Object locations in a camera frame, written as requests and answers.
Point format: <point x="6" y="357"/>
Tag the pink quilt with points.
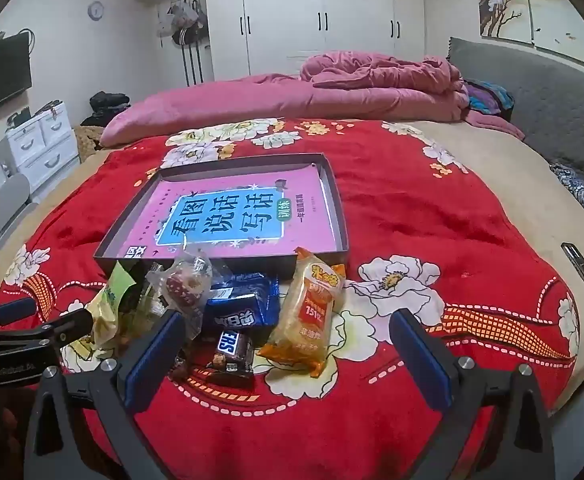
<point x="222" y="105"/>

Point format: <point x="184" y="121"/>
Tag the grey padded headboard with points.
<point x="546" y="100"/>

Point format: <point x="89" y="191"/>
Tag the pink book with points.
<point x="222" y="220"/>

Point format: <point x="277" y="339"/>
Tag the dark patterned pillow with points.
<point x="579" y="192"/>

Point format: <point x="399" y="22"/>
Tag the brown fuzzy cloth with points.
<point x="88" y="142"/>

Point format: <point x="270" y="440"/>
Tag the red floral blanket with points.
<point x="421" y="220"/>

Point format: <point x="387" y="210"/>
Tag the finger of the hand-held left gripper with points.
<point x="67" y="329"/>
<point x="14" y="310"/>

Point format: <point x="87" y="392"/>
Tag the brown chocolate bar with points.
<point x="232" y="355"/>

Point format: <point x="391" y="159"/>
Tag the floral wall painting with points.
<point x="516" y="5"/>

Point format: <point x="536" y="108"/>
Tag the green snack packet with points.
<point x="112" y="290"/>

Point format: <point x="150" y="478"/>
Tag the white wardrobe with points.
<point x="292" y="10"/>

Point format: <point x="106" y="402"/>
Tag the white drawer cabinet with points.
<point x="44" y="145"/>

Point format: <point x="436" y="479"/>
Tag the dark clothes pile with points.
<point x="104" y="107"/>

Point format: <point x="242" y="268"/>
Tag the crumpled pink blanket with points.
<point x="371" y="72"/>

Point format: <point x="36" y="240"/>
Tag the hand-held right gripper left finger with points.
<point x="154" y="355"/>

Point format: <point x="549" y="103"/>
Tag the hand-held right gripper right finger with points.
<point x="419" y="360"/>

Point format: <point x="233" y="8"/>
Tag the blue purple cloth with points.
<point x="489" y="97"/>

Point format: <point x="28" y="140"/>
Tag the hanging bags on rack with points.
<point x="187" y="25"/>

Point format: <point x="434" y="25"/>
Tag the clear red date packet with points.
<point x="182" y="285"/>

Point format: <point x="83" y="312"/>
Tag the orange snack packet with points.
<point x="302" y="310"/>

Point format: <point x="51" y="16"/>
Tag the blue snack packet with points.
<point x="242" y="300"/>

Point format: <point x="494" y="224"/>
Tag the round wall clock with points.
<point x="95" y="10"/>

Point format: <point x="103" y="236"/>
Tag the grey cardboard tray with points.
<point x="339" y="200"/>

